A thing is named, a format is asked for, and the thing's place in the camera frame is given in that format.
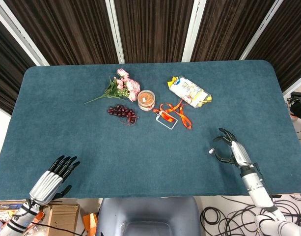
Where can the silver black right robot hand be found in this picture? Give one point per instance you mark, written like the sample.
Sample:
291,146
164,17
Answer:
241,155

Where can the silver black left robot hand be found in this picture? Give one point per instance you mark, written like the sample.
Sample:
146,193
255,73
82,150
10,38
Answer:
46,184

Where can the small silver metal cylinder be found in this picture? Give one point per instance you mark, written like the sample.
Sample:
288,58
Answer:
210,151

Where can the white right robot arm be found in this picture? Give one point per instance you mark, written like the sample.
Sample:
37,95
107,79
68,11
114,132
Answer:
255,186

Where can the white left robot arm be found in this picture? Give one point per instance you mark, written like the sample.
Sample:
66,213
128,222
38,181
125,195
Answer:
20,217

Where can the orange plastic tool handle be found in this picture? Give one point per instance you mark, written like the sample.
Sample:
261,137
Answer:
90,223

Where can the brown cardboard box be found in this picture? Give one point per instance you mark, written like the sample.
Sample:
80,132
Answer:
64,216

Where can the colourful printed box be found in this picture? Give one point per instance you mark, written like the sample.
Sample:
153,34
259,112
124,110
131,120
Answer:
3,214

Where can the black bag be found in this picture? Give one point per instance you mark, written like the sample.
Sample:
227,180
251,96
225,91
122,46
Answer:
298,105

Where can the clear badge holder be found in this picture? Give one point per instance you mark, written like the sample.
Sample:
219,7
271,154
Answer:
165,122

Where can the white yellow snack bag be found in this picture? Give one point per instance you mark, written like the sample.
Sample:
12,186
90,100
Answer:
187,89

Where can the blue table cloth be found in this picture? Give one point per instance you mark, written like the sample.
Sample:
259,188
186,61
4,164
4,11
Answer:
140,152

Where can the dark red grape bunch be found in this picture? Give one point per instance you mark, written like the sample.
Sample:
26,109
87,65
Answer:
120,111

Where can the round brown lidded container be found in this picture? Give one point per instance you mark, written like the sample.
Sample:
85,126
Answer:
146,98

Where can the pink artificial flower bouquet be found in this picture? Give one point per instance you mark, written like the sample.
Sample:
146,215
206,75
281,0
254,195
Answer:
130,84

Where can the white partition post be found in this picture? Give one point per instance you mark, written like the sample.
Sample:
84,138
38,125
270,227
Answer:
260,29
30,46
295,86
192,32
115,32

